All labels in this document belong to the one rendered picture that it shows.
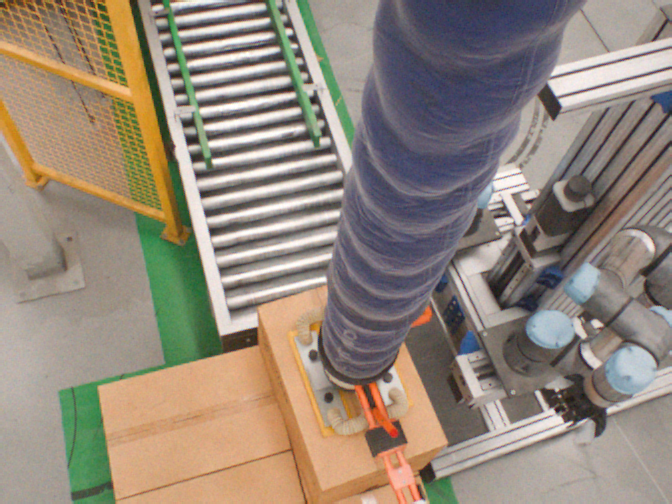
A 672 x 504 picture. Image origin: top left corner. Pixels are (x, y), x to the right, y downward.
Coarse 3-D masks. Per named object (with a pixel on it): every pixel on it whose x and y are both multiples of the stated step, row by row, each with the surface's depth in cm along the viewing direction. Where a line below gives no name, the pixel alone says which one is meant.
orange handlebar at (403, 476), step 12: (372, 384) 202; (360, 396) 200; (384, 408) 199; (372, 420) 197; (384, 456) 193; (396, 456) 194; (396, 468) 192; (408, 468) 192; (396, 480) 190; (408, 480) 190; (396, 492) 190
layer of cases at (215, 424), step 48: (144, 384) 251; (192, 384) 253; (240, 384) 254; (144, 432) 244; (192, 432) 245; (240, 432) 246; (144, 480) 237; (192, 480) 238; (240, 480) 239; (288, 480) 241
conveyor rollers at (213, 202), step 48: (192, 0) 332; (240, 0) 338; (192, 48) 320; (288, 96) 313; (192, 144) 297; (240, 144) 301; (288, 144) 301; (240, 192) 289; (288, 192) 294; (336, 192) 292; (240, 240) 280; (288, 240) 281; (288, 288) 271
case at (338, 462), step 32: (320, 288) 229; (288, 320) 223; (320, 320) 224; (288, 352) 219; (288, 384) 214; (416, 384) 218; (288, 416) 229; (352, 416) 212; (416, 416) 213; (320, 448) 207; (352, 448) 207; (416, 448) 209; (320, 480) 203; (352, 480) 204; (384, 480) 235
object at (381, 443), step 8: (376, 424) 195; (400, 424) 196; (368, 432) 194; (376, 432) 195; (384, 432) 195; (400, 432) 196; (368, 440) 196; (376, 440) 194; (384, 440) 194; (392, 440) 194; (400, 440) 195; (376, 448) 193; (384, 448) 193; (392, 448) 193; (400, 448) 193; (376, 456) 195
